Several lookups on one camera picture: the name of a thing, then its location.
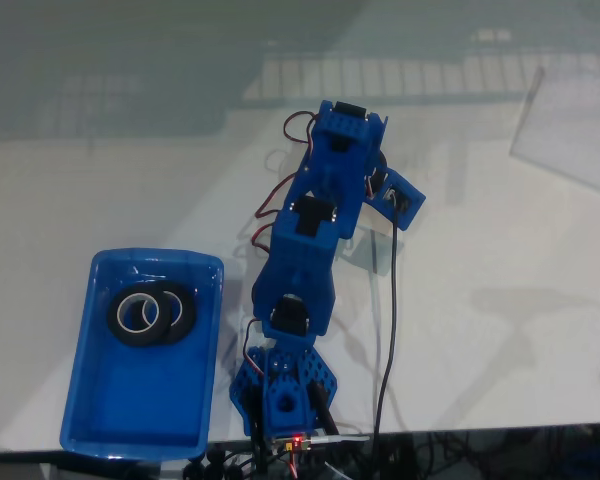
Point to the black tape roll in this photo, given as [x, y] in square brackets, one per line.
[187, 320]
[114, 325]

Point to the clear acrylic sheet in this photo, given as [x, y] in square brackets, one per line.
[570, 130]

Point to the controller board with red light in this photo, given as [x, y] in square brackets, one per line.
[292, 443]

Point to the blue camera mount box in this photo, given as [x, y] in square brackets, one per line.
[410, 200]

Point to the black clamp knob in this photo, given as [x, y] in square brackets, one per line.
[216, 458]
[194, 471]

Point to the blue plastic bin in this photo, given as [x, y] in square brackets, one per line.
[130, 400]

